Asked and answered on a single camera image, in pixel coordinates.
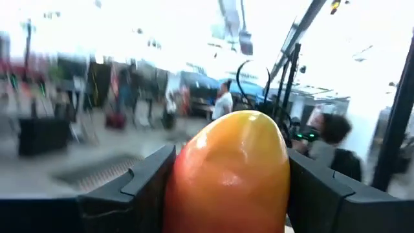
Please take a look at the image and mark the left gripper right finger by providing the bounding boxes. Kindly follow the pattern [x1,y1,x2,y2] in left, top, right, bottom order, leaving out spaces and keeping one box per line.
[286,149,389,233]

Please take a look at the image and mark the black upright post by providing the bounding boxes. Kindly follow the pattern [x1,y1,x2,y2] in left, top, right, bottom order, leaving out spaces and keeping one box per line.
[371,30,414,192]

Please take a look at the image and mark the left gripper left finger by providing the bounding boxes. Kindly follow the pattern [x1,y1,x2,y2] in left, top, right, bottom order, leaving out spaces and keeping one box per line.
[77,144,177,233]

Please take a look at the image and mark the orange-red mango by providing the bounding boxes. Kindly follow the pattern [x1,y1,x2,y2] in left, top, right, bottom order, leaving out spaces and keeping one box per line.
[162,109,291,233]

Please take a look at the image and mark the black crate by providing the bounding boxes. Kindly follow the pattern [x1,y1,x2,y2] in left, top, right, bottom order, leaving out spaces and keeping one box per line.
[17,117,71,157]

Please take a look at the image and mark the person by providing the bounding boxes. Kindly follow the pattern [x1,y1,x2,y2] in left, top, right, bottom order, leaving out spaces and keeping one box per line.
[211,78,234,121]
[292,112,364,183]

